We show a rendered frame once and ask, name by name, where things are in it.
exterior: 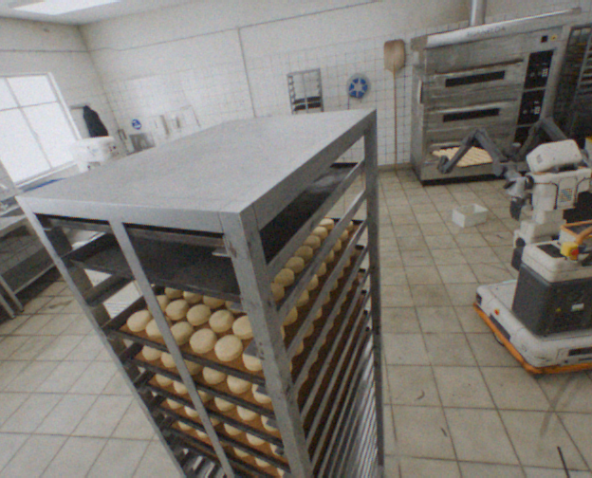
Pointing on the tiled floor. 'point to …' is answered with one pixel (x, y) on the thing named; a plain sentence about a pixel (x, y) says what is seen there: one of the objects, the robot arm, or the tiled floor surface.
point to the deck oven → (481, 89)
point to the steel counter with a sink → (35, 266)
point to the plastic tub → (469, 215)
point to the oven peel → (395, 54)
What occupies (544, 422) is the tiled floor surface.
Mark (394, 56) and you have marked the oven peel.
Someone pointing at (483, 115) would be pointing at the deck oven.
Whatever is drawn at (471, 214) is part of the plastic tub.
